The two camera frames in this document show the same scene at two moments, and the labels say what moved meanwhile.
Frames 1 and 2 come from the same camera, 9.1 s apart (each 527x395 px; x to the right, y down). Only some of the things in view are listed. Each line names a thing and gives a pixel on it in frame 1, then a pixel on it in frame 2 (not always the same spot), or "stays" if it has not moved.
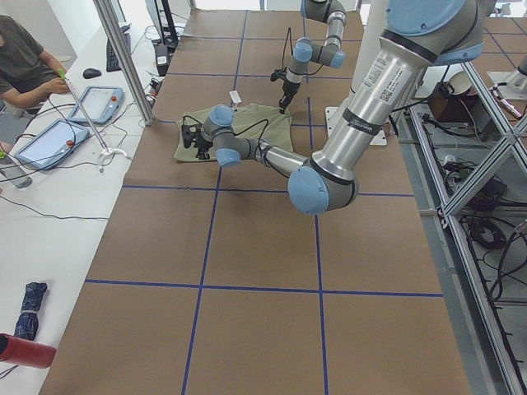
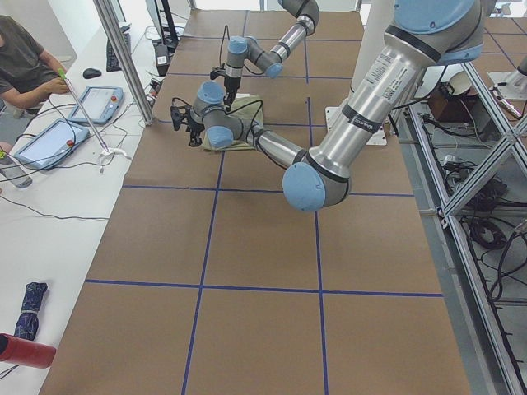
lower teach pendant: [52, 144] stays
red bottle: [25, 352] stays
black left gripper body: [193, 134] → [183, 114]
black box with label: [162, 57] stays
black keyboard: [112, 63] stays
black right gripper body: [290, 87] → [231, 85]
